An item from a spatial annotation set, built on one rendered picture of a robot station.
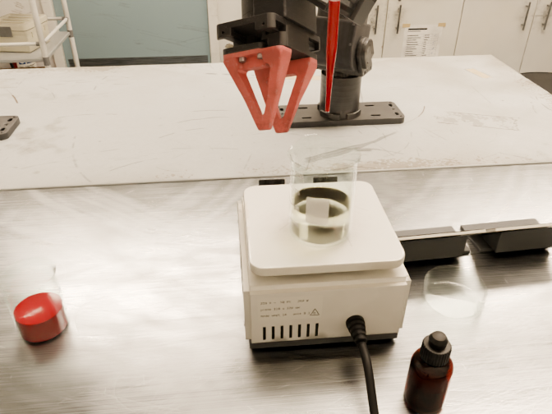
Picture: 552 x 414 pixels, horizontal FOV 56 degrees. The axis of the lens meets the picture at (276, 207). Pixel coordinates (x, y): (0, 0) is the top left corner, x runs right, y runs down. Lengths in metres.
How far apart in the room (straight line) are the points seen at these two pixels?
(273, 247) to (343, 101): 0.44
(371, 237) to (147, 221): 0.28
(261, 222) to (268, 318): 0.08
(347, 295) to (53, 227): 0.35
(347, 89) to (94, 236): 0.42
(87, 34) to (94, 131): 2.67
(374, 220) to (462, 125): 0.45
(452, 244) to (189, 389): 0.29
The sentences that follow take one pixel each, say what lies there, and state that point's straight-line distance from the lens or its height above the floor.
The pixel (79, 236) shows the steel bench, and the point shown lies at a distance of 0.60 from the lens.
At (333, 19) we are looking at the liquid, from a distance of 0.35.
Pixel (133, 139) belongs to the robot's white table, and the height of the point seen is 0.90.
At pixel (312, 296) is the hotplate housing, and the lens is 0.40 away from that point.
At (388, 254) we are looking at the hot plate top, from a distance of 0.40.
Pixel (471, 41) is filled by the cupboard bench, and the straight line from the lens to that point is 3.15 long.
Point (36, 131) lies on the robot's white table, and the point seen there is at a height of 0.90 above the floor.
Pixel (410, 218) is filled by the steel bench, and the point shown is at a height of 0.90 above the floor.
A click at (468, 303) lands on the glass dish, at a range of 0.51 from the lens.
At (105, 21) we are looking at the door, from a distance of 3.45.
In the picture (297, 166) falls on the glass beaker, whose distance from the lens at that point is 0.37.
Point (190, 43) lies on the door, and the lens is 3.42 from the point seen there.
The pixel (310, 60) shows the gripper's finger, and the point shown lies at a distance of 0.54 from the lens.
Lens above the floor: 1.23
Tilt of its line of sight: 33 degrees down
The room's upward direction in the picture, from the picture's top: straight up
